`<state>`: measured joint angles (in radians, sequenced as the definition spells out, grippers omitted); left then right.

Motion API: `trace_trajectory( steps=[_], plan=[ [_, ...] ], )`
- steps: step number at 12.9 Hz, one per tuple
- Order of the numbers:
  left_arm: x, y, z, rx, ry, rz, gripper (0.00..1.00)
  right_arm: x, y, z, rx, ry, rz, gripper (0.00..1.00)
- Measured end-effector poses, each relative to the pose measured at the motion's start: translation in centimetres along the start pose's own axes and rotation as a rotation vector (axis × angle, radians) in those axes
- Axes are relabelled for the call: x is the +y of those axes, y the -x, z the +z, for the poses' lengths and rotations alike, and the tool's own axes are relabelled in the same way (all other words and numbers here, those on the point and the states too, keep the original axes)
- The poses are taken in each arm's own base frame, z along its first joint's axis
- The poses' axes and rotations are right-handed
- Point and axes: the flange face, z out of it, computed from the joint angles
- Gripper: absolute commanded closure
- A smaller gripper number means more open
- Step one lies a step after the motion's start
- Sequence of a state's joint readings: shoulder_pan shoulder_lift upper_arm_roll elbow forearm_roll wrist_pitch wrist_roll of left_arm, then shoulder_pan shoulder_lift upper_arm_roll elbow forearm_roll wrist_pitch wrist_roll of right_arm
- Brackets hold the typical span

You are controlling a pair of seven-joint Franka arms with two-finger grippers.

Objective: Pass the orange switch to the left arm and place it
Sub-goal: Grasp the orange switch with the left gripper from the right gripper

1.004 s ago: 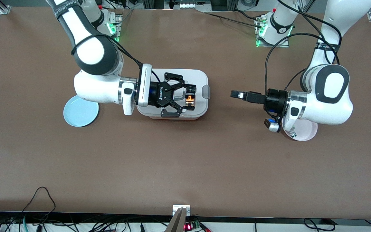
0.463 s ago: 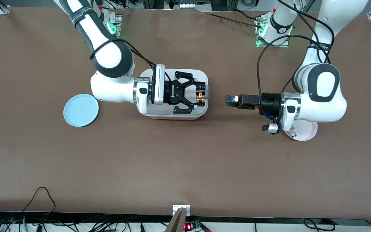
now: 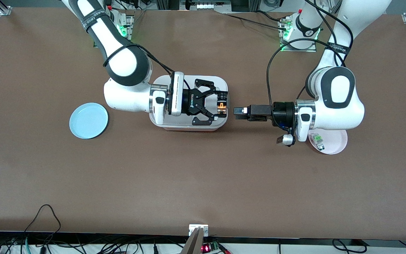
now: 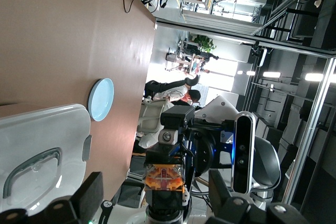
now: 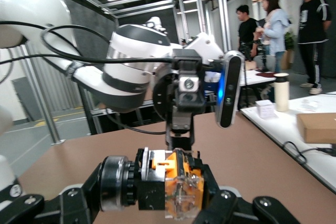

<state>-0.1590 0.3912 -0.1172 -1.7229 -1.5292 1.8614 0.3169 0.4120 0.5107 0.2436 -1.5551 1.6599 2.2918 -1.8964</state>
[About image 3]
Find orange and black switch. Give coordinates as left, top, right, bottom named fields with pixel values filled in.
left=216, top=92, right=228, bottom=116

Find white lidded storage box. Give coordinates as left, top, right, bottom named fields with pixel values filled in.
left=149, top=75, right=230, bottom=132

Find pink plate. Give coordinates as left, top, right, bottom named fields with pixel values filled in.
left=308, top=128, right=348, bottom=155

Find light blue plate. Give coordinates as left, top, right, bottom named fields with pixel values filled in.
left=69, top=103, right=109, bottom=139

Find grey metal bar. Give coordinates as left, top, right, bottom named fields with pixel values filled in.
left=181, top=227, right=205, bottom=254

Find circuit board with red display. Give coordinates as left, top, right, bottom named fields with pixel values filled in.
left=202, top=241, right=222, bottom=253

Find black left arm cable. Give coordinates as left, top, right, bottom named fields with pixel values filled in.
left=266, top=37, right=331, bottom=107

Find green and clear switch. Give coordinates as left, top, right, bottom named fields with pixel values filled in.
left=312, top=133, right=326, bottom=151

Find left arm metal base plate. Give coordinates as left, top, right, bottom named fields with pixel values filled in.
left=279, top=18, right=317, bottom=53

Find black cables along table edge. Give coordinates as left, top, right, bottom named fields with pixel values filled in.
left=223, top=11, right=289, bottom=28

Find aluminium frame with light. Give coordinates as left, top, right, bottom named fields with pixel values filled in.
left=155, top=0, right=260, bottom=11

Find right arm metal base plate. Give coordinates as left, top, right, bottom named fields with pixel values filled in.
left=118, top=14, right=134, bottom=41

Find small white mounting bracket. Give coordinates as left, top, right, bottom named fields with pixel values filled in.
left=189, top=224, right=209, bottom=236

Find black coiled cable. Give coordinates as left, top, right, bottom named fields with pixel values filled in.
left=332, top=239, right=366, bottom=253

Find black looped cable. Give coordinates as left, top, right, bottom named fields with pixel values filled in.
left=23, top=204, right=62, bottom=244

